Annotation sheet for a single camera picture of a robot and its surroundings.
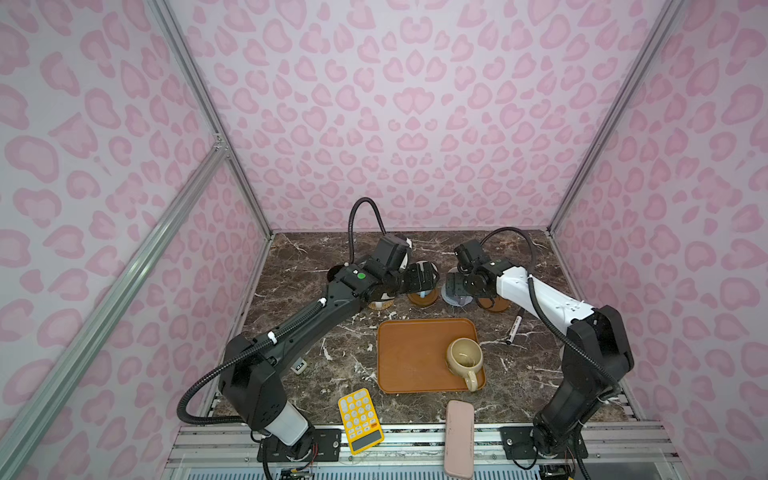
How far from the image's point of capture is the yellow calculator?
0.75 metres

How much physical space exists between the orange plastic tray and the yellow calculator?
0.06 m

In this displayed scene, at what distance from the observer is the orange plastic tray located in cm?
84

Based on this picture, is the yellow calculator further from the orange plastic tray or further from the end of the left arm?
the end of the left arm
